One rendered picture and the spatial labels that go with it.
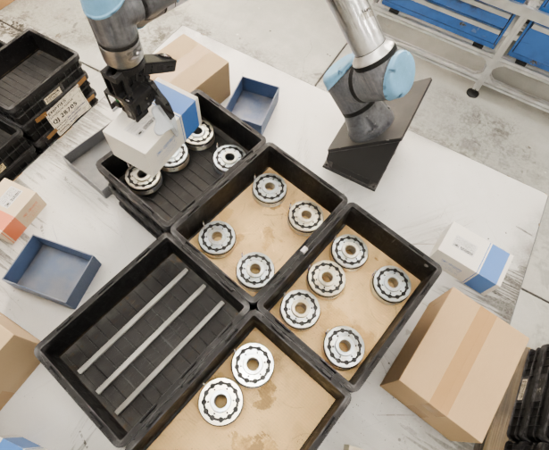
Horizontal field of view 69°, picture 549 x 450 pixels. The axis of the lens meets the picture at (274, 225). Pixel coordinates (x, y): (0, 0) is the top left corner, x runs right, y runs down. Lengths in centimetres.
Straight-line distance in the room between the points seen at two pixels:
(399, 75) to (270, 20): 214
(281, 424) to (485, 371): 51
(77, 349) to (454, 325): 95
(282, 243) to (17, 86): 150
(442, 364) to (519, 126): 213
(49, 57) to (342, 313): 180
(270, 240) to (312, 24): 225
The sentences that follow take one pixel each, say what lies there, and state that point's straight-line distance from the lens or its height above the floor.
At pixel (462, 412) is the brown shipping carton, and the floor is 86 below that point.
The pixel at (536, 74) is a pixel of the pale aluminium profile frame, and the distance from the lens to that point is 288.
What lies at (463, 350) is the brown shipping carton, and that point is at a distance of 115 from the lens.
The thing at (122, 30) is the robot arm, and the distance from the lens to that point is 79.
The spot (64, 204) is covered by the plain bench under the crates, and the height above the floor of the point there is 70.
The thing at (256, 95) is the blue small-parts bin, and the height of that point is 70.
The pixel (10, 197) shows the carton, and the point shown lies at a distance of 146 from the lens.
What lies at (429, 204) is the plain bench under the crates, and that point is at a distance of 148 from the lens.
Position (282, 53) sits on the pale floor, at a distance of 292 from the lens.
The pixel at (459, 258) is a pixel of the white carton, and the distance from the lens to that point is 132.
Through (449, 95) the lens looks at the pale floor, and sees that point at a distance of 295.
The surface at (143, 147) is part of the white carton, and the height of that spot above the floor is 114.
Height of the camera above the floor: 186
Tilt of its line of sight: 63 degrees down
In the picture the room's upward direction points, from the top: 7 degrees clockwise
